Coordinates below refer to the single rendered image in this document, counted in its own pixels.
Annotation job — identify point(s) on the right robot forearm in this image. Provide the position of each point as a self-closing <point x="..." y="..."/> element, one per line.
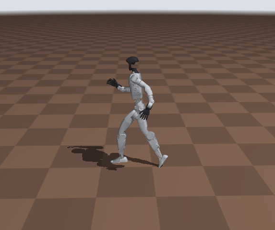
<point x="124" y="89"/>

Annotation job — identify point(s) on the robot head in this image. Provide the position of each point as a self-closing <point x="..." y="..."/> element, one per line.
<point x="132" y="60"/>

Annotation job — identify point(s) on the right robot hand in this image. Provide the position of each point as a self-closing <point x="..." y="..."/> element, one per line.
<point x="113" y="83"/>

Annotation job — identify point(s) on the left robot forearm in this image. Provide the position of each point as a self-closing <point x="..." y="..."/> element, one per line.
<point x="149" y="96"/>

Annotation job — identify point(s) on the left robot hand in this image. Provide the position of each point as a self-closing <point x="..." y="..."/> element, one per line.
<point x="145" y="112"/>

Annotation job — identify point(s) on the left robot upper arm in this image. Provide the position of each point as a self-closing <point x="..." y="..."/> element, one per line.
<point x="135" y="79"/>

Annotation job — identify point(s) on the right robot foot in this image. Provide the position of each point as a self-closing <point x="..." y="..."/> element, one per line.
<point x="162" y="160"/>

